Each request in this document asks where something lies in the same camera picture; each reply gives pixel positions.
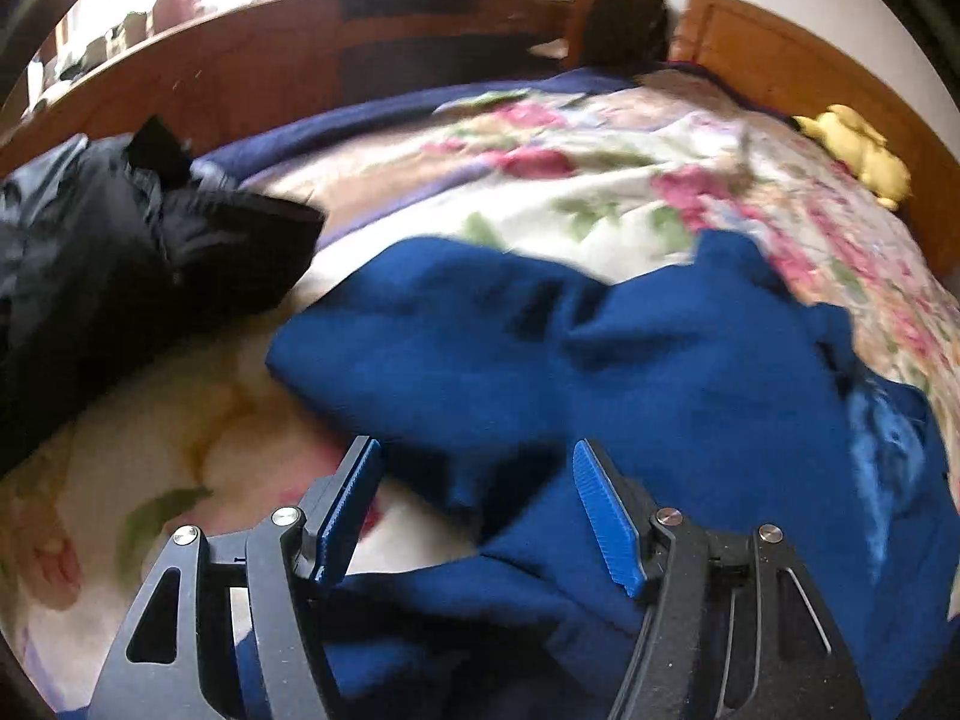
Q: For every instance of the floral blanket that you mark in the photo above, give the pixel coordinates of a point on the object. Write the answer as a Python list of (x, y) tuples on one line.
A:
[(615, 184)]

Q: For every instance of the black jacket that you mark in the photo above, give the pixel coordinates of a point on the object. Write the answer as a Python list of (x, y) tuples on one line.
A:
[(116, 250)]

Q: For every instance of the yellow plush toy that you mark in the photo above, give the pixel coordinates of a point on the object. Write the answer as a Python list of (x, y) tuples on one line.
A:
[(851, 140)]

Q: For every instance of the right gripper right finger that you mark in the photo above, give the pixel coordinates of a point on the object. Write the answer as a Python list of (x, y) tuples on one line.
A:
[(733, 625)]

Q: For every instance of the wooden desk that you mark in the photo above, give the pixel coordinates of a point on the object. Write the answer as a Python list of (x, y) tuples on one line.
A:
[(254, 68)]

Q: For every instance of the navy bed sheet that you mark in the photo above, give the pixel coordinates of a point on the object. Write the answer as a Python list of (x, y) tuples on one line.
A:
[(252, 155)]

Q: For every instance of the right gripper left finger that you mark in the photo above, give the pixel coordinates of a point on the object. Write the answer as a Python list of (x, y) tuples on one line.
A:
[(226, 626)]

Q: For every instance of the wooden headboard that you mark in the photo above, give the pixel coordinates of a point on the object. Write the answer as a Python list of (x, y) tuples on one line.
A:
[(780, 65)]

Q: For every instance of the blue suit jacket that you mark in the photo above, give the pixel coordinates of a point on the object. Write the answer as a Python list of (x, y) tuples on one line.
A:
[(478, 372)]

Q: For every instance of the wooden chair with dark garment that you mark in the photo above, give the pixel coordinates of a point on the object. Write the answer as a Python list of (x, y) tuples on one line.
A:
[(626, 35)]

